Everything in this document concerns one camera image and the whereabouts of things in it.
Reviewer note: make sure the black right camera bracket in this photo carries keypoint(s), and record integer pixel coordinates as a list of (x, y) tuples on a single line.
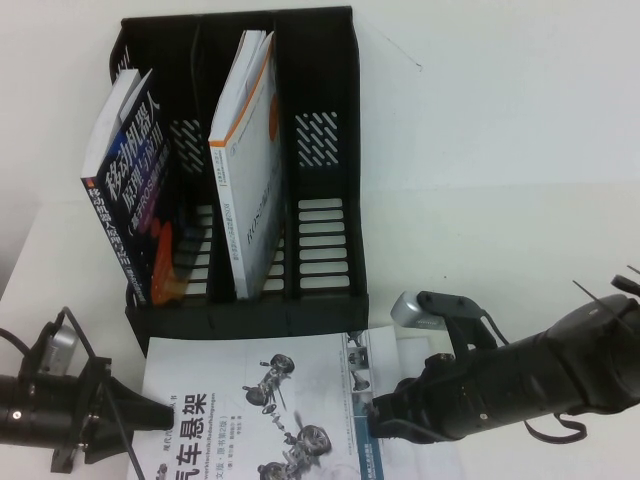
[(465, 320)]

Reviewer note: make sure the black three-slot book stand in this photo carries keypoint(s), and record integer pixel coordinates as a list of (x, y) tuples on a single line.
[(325, 315)]

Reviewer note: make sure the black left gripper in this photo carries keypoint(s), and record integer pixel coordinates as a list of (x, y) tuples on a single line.
[(75, 405)]

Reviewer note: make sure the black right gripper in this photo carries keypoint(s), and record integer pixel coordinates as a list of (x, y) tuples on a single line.
[(440, 400)]

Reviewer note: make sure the white car suspension book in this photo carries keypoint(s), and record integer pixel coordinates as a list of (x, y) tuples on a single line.
[(225, 380)]

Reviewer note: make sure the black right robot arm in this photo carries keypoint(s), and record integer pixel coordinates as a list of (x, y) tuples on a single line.
[(550, 365)]

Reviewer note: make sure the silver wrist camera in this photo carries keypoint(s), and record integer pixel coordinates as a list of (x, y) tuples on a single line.
[(412, 312), (62, 345)]

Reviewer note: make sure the white orange ROS book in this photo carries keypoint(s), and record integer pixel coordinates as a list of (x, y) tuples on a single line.
[(250, 200)]

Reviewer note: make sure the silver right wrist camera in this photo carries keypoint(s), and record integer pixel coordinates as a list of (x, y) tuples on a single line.
[(412, 312)]

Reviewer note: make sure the dark blue mobile robot book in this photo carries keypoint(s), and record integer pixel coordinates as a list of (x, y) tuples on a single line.
[(135, 165)]

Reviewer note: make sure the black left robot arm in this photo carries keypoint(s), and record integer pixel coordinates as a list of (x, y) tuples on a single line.
[(12, 412)]

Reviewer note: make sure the white autonomous driving book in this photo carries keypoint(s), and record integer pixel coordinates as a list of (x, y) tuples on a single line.
[(412, 355)]

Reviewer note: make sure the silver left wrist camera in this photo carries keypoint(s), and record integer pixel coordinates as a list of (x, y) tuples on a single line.
[(62, 345)]

